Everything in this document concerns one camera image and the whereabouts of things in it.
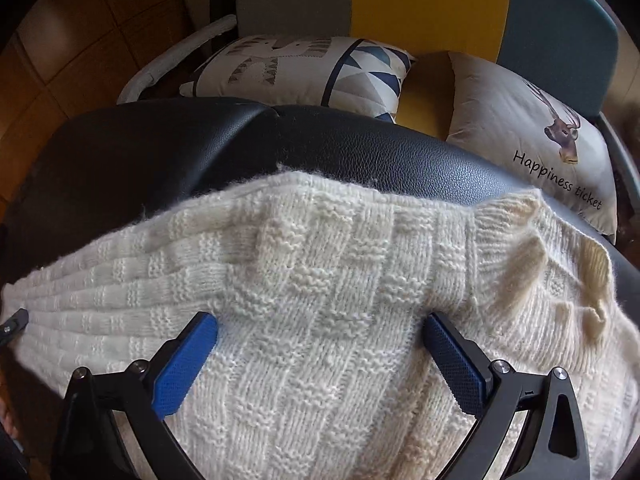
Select white padded sofa armrest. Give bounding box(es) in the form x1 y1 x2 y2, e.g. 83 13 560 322
117 14 238 106

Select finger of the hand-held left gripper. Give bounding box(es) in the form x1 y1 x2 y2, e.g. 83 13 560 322
0 309 30 349

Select geometric print pillow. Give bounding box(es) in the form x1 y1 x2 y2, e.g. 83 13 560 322
179 34 417 125

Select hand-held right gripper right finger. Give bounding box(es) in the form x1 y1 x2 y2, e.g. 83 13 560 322
424 311 587 480

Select cream knit sweater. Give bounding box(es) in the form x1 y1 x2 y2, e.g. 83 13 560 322
0 170 640 480

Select grey yellow blue sofa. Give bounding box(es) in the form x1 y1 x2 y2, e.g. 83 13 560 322
235 0 640 191

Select black leather bench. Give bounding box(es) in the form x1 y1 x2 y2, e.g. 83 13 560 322
0 97 640 311

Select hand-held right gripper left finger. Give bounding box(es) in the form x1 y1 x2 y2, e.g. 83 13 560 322
50 311 219 480

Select deer print pillow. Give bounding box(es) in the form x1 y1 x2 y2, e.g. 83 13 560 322
445 51 619 246

